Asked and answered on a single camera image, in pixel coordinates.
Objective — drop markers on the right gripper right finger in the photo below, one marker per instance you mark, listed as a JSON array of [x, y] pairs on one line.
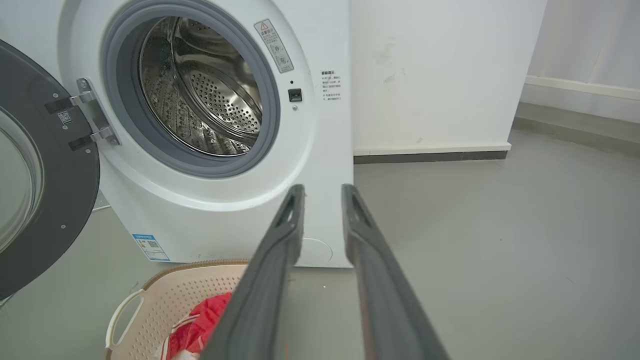
[[380, 290]]

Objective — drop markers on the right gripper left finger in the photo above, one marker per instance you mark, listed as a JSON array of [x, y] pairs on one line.
[[265, 280]]

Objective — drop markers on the black round glass washer door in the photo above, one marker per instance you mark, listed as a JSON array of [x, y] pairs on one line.
[[75, 175]]

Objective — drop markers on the white front-load washing machine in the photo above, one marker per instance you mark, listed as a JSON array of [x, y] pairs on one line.
[[310, 165]]

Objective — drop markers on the stainless steel washer drum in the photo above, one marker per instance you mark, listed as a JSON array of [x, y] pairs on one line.
[[220, 100]]

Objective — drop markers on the black door lock socket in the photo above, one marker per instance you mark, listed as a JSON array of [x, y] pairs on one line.
[[295, 95]]

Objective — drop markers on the silver metal door hinge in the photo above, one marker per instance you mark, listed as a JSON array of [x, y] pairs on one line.
[[97, 117]]

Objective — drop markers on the round white filter cover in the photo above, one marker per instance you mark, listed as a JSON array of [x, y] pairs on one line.
[[317, 252]]

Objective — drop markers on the red garment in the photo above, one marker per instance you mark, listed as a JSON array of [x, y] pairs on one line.
[[200, 325]]

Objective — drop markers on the beige perforated laundry basket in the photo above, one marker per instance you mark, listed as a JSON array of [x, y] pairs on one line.
[[165, 300]]

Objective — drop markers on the white garment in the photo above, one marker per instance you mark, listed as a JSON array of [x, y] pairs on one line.
[[186, 356]]

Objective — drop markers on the blue energy label sticker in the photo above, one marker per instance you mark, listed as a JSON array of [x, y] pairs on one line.
[[151, 248]]

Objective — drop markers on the small black text sticker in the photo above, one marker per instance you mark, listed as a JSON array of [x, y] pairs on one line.
[[331, 86]]

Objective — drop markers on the grey warning sticker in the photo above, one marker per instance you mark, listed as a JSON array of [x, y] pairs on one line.
[[274, 46]]

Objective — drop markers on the small QR code sticker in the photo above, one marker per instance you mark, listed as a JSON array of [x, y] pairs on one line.
[[65, 118]]

